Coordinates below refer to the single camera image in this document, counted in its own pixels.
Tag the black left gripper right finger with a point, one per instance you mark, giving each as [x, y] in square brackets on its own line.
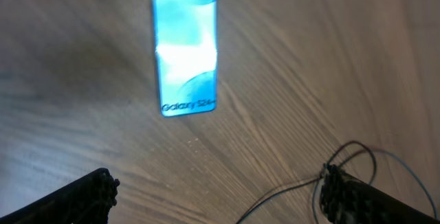
[345, 199]

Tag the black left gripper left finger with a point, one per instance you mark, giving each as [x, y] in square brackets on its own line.
[86, 200]

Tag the blue screen Galaxy smartphone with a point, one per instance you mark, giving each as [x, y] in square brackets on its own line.
[186, 53]

